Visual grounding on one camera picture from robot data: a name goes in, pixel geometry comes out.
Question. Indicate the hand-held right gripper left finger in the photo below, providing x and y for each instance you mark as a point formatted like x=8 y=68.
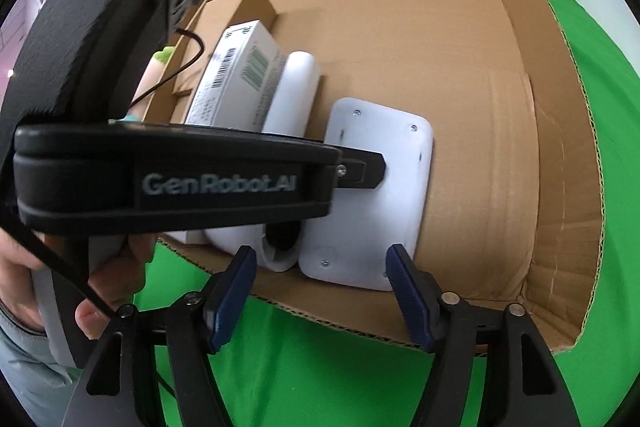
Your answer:
x=235 y=292

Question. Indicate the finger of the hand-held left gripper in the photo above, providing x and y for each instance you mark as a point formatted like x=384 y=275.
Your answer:
x=367 y=167

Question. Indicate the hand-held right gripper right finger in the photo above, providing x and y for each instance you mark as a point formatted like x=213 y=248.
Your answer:
x=410 y=297

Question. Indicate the white plastic device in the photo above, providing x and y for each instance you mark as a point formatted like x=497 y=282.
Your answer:
x=370 y=217

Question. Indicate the white cylinder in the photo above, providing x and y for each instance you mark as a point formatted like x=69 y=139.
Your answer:
x=295 y=92

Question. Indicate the large brown cardboard box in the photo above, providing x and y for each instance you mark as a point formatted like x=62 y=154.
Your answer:
x=425 y=57

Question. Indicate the white and green printed box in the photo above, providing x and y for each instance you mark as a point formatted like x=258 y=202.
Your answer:
x=240 y=67

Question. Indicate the small brown cardboard box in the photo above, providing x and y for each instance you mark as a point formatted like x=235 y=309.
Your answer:
x=220 y=7

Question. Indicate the person's left hand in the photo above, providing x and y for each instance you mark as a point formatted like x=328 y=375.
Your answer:
x=117 y=282

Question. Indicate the pink and teal plush toy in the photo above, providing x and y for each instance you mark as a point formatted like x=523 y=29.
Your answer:
x=145 y=82

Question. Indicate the person's grey trousers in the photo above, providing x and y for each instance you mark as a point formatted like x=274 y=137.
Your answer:
x=30 y=367

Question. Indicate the green table cloth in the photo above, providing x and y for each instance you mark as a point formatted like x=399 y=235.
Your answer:
x=615 y=207

